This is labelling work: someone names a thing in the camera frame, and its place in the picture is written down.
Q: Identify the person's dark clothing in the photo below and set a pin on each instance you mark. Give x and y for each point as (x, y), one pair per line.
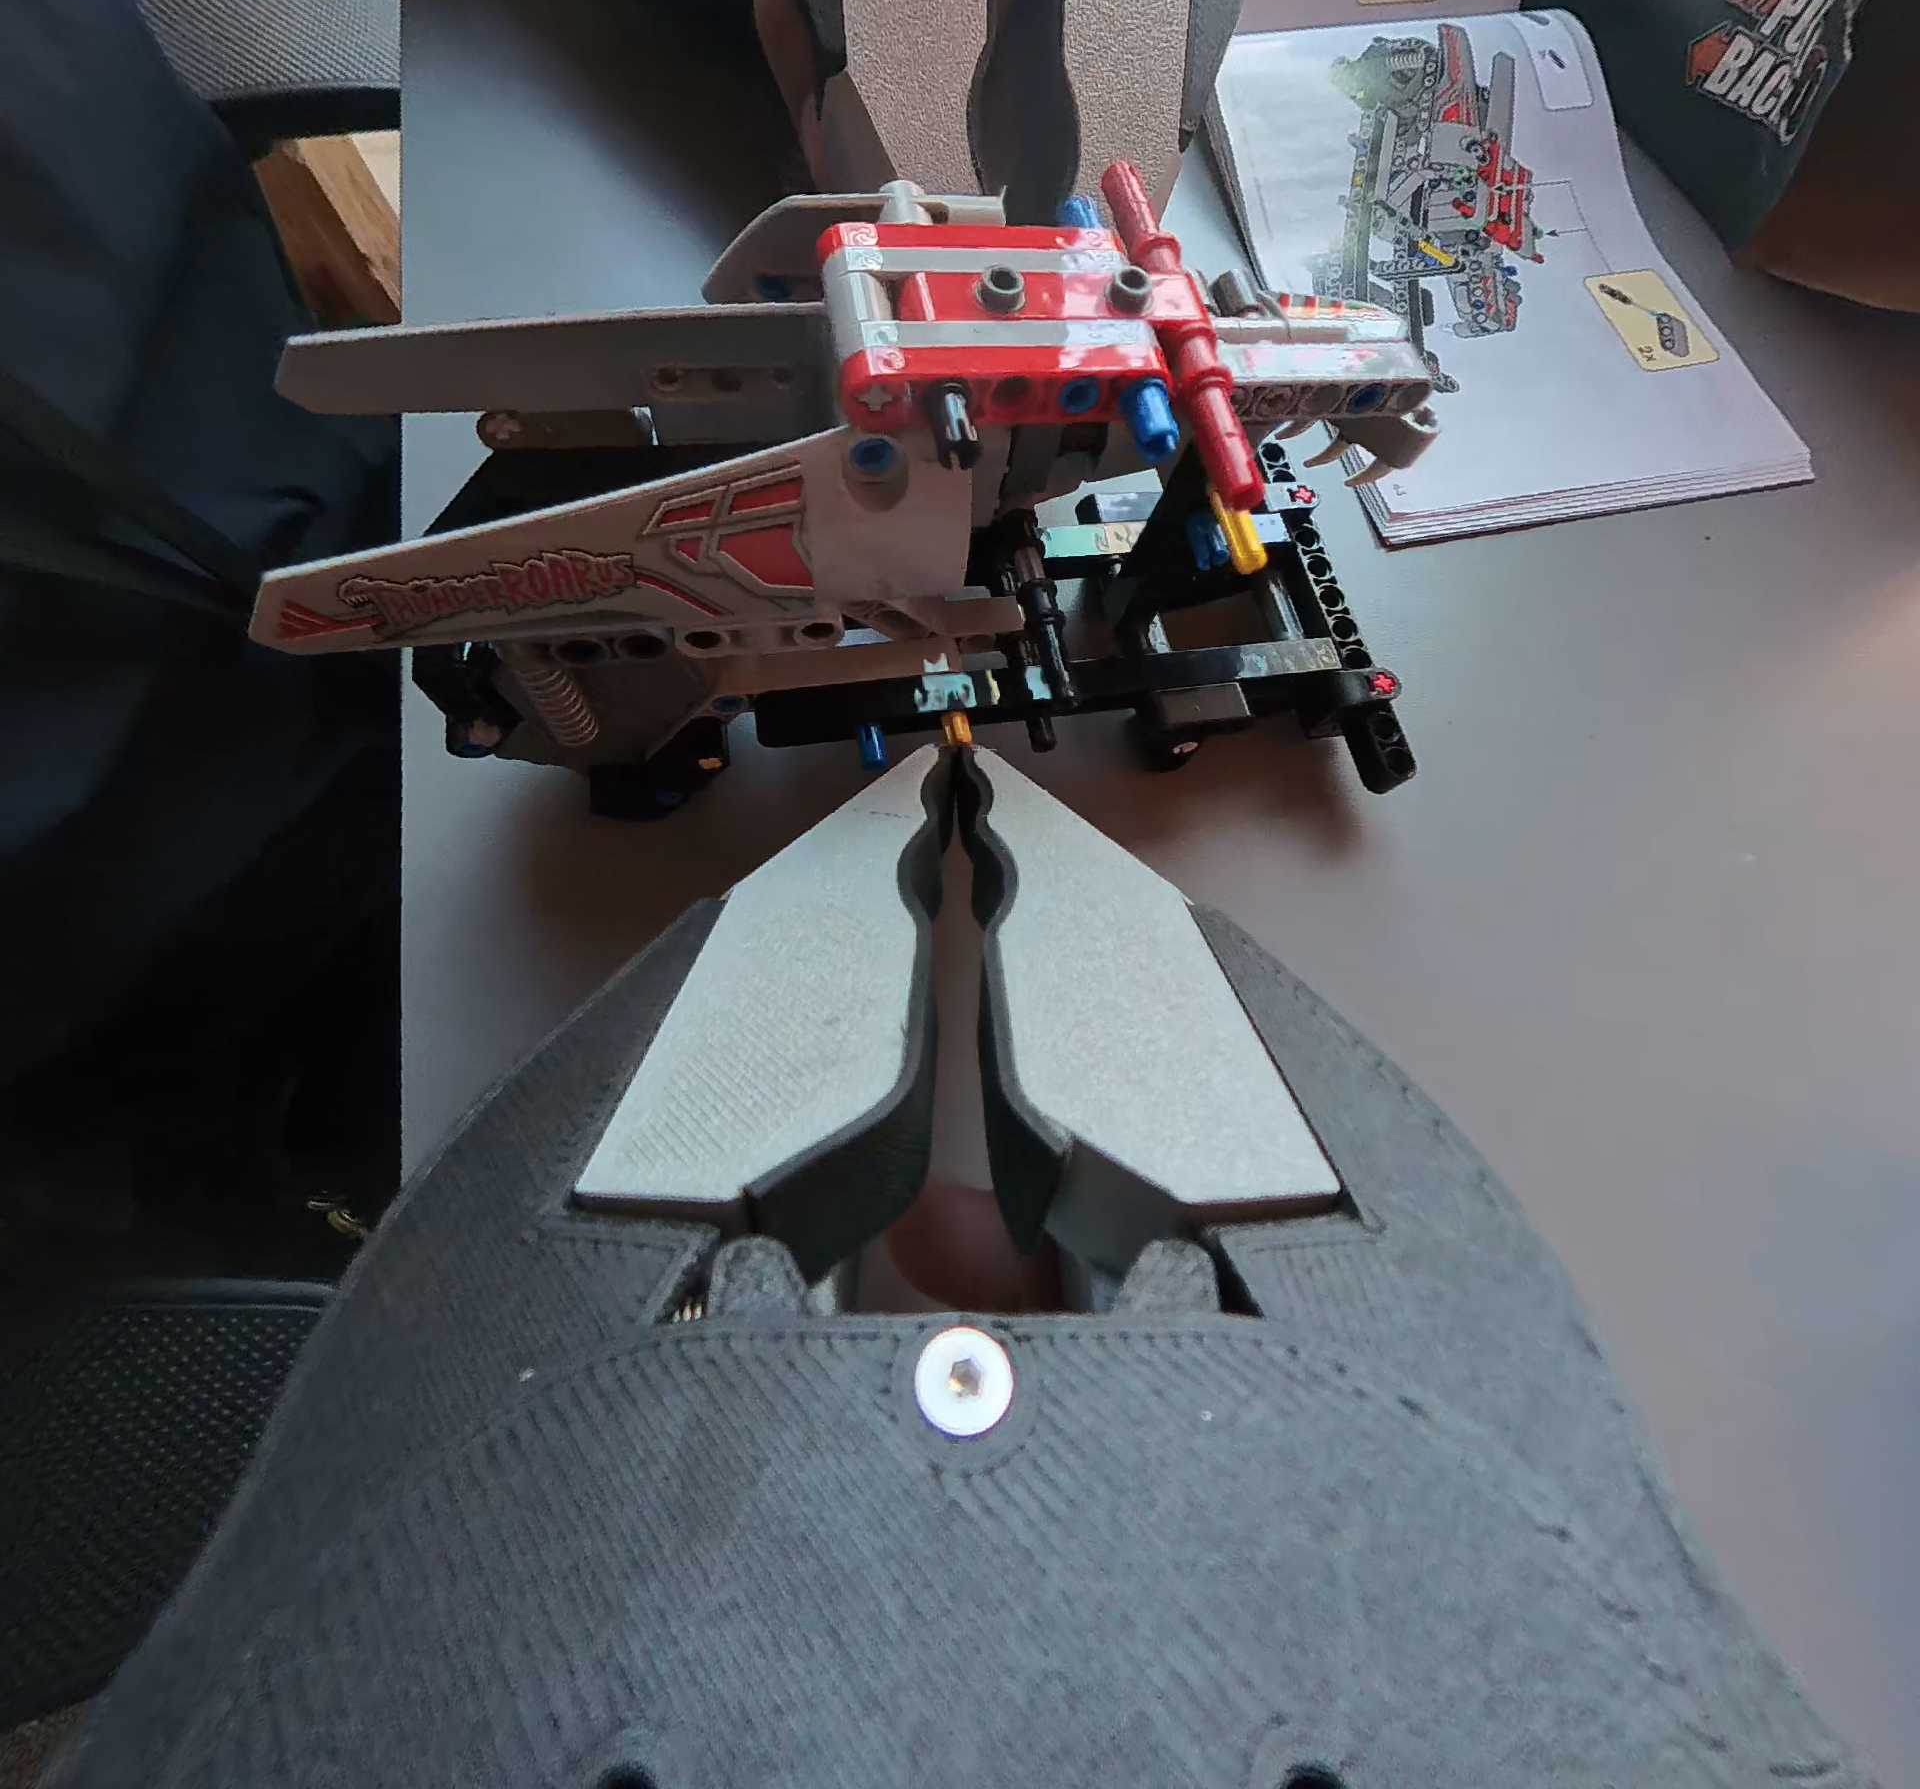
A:
(135, 500)

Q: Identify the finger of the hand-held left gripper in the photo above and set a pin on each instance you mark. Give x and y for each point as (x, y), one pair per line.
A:
(915, 20)
(1139, 20)

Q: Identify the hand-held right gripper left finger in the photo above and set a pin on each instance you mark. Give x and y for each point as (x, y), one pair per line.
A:
(758, 1040)

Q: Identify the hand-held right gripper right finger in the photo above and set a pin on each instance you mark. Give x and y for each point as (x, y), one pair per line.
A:
(1147, 1054)

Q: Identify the lego instruction booklet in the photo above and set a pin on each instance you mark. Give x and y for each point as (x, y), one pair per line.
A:
(1560, 320)

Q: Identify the black mesh office chair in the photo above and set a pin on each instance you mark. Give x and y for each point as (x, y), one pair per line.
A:
(284, 50)

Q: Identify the red grey lego vehicle model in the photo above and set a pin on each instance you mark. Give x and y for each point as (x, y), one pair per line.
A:
(989, 320)

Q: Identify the dark printed lego box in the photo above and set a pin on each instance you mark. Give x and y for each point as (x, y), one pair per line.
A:
(1740, 33)

